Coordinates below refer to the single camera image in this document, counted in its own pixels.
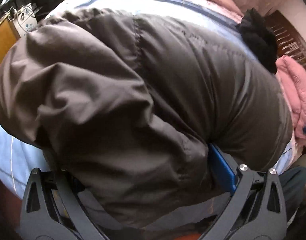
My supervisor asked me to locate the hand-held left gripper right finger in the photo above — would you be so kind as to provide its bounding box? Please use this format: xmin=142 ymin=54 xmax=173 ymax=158
xmin=200 ymin=143 xmax=288 ymax=240

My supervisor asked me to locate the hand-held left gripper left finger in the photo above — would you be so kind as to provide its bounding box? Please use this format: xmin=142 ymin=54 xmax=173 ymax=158
xmin=19 ymin=167 xmax=107 ymax=240

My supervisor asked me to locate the brown puffer jacket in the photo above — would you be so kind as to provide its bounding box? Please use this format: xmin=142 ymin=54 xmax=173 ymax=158
xmin=0 ymin=7 xmax=293 ymax=230

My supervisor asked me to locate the pink folded quilt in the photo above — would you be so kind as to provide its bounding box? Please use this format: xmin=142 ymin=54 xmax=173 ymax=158
xmin=275 ymin=55 xmax=306 ymax=153

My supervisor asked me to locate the person's leg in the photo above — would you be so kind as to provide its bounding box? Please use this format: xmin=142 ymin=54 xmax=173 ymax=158
xmin=278 ymin=166 xmax=306 ymax=228

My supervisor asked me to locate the wooden bed headboard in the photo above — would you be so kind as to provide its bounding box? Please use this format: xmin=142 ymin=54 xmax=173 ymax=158
xmin=264 ymin=10 xmax=306 ymax=80

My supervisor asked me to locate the black garment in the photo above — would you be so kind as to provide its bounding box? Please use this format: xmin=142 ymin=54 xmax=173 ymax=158
xmin=236 ymin=8 xmax=278 ymax=74

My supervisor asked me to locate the yellow wooden cabinet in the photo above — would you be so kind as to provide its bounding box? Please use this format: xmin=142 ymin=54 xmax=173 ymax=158
xmin=0 ymin=6 xmax=21 ymax=70

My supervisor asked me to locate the white floral small cabinet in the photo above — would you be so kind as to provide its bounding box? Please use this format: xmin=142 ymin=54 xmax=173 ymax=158
xmin=12 ymin=2 xmax=41 ymax=39

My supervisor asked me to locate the printed bed sheet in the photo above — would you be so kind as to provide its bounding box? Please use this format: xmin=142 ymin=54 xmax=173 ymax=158
xmin=0 ymin=0 xmax=301 ymax=200

